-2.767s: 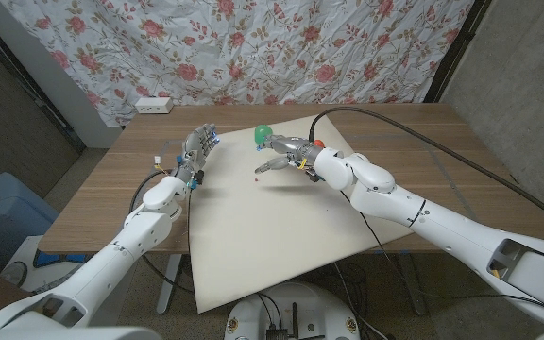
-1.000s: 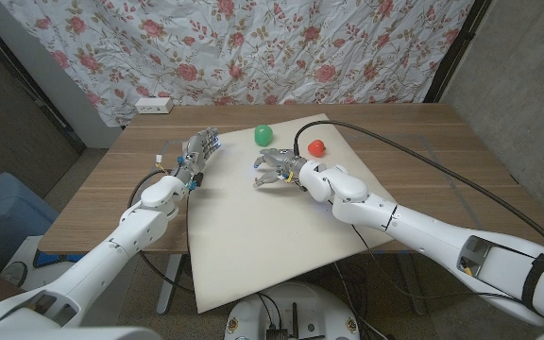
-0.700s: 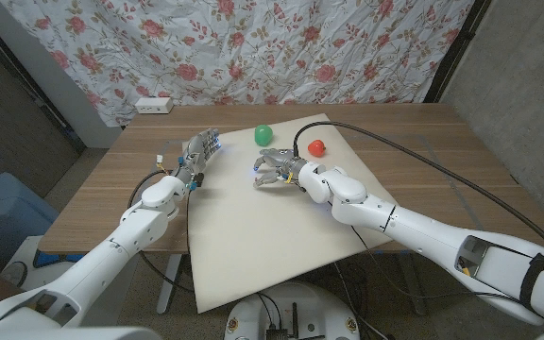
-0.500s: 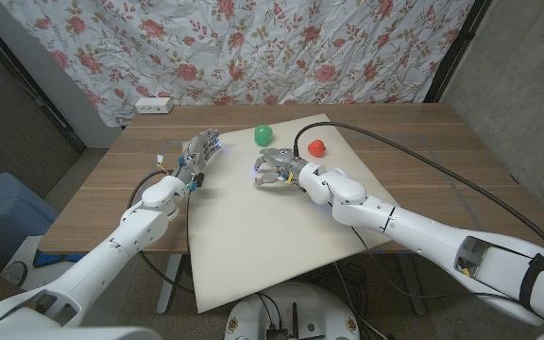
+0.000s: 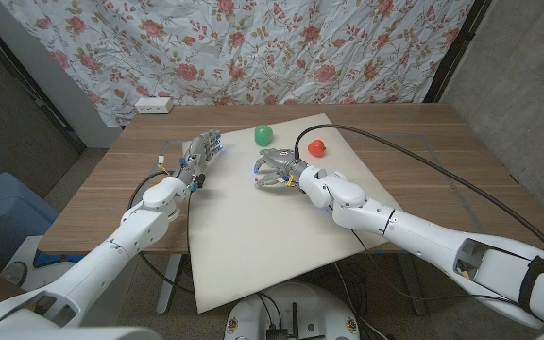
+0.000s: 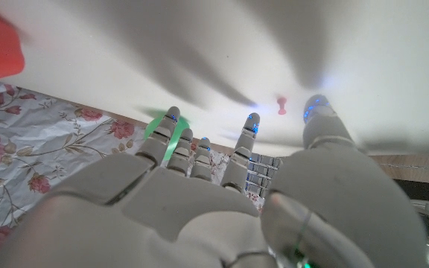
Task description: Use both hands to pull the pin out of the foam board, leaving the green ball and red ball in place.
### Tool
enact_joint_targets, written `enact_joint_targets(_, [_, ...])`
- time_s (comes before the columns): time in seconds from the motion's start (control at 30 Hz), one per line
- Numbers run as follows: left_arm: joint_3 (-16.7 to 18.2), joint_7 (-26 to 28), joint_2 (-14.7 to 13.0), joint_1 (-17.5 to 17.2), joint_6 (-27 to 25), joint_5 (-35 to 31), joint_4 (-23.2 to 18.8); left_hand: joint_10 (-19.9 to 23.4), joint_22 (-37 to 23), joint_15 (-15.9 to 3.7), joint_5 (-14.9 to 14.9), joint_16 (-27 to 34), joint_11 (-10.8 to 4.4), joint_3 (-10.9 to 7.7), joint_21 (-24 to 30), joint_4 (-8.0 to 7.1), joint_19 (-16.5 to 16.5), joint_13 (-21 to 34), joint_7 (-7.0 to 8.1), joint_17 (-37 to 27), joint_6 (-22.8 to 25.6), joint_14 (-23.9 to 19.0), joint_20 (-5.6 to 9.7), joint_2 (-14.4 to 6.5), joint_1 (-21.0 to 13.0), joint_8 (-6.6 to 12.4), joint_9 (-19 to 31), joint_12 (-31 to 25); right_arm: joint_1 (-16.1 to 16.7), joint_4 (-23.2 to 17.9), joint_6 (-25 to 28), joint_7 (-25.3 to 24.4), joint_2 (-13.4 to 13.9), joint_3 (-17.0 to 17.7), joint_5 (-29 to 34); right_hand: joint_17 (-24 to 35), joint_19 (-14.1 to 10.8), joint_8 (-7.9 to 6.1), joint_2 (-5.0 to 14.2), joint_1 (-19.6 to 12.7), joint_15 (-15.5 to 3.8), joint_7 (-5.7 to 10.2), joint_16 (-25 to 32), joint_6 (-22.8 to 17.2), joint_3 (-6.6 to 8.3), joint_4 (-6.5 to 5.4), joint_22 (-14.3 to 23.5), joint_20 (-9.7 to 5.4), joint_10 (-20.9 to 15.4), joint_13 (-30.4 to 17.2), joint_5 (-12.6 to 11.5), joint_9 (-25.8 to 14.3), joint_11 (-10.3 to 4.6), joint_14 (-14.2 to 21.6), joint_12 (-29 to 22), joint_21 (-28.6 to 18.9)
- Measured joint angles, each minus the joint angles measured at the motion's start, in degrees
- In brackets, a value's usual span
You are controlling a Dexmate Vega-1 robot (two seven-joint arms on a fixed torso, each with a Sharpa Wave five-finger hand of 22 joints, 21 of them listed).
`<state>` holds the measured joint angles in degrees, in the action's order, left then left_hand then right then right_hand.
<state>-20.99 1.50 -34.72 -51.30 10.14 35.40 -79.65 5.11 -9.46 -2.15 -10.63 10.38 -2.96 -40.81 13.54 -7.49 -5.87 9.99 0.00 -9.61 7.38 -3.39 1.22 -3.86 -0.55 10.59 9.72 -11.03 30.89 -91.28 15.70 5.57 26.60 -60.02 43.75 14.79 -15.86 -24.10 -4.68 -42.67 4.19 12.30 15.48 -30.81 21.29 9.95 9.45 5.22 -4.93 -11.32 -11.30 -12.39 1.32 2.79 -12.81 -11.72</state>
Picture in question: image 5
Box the white power strip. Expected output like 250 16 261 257
134 96 175 115

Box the green ball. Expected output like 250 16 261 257
253 124 274 147

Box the floral backdrop cloth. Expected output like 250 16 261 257
0 0 475 128

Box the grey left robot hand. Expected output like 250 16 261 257
173 129 224 189

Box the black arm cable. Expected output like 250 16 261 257
127 170 196 295
293 124 544 272

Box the white table leg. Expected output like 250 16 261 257
156 253 184 315

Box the red ball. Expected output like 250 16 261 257
307 139 327 159

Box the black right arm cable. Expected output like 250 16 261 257
293 124 544 272

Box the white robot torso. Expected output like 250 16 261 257
0 326 162 340

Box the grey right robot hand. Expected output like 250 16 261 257
252 147 309 191

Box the cream foam board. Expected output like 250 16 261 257
181 112 403 315

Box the blue storage bin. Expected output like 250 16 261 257
0 172 60 270

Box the black arm strap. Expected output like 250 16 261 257
517 254 544 317

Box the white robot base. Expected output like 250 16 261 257
224 281 362 340

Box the black backdrop stand pole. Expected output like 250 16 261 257
0 8 87 153
423 0 493 104

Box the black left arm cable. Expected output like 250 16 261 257
127 170 196 295

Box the wooden table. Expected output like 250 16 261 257
38 102 544 256

